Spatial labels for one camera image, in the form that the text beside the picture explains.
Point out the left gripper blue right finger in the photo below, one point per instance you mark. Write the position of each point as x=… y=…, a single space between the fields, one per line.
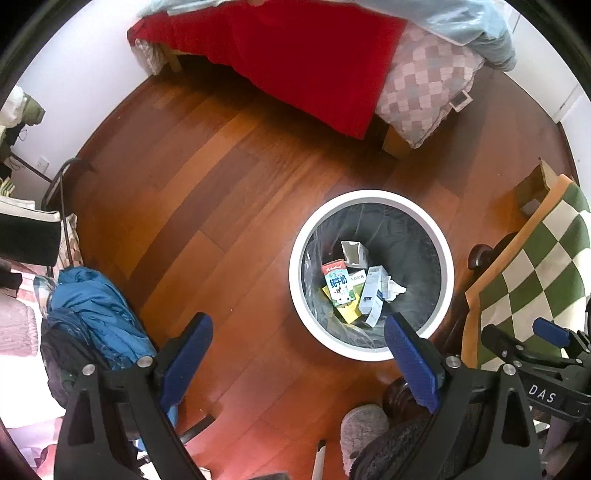
x=418 y=359

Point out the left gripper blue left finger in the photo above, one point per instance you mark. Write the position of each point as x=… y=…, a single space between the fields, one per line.
x=179 y=359

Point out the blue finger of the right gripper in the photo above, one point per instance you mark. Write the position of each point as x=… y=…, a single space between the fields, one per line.
x=551 y=333
x=510 y=349

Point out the white cardboard box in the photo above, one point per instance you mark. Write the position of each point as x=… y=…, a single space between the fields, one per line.
x=372 y=301

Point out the red blue milk carton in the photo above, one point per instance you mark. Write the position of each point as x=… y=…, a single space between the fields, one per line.
x=340 y=288

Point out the white round trash bin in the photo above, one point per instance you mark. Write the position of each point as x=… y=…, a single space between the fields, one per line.
x=371 y=274

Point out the black trash bin liner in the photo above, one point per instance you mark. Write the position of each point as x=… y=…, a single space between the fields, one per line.
x=397 y=239

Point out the green white checkered tablecloth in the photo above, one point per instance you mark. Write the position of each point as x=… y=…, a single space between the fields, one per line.
x=544 y=272

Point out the crumpled white tissue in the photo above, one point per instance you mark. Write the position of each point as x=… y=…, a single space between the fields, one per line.
x=391 y=289

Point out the grey fuzzy slipper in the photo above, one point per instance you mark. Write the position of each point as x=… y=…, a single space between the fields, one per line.
x=360 y=427

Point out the black chair caster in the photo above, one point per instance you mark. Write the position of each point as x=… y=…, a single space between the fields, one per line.
x=480 y=257

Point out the yellow paper leaflet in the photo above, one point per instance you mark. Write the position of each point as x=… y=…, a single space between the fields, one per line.
x=350 y=312

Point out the black fuzzy trouser leg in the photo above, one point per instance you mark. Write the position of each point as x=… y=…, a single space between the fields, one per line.
x=392 y=449

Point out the blue jacket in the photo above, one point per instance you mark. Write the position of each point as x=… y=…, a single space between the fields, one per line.
x=88 y=306

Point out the opened white carton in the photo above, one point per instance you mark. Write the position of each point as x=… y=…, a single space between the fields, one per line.
x=356 y=256

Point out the brown cardboard box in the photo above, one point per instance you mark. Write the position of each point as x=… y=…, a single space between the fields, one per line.
x=533 y=189

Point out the black metal rack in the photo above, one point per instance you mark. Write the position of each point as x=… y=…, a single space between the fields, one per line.
x=57 y=185

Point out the red bed sheet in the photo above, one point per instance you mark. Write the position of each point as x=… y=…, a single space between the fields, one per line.
x=327 y=59

